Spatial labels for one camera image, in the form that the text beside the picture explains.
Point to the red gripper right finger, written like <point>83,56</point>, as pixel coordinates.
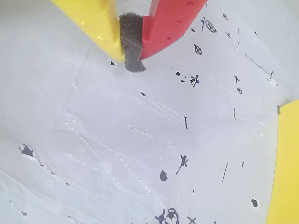
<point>168,25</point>

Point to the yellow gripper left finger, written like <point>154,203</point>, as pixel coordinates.
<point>93,23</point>

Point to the yellow three-compartment box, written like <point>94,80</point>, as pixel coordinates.
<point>287,163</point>

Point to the white plastic table cover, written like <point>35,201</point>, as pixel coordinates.
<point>93,140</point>

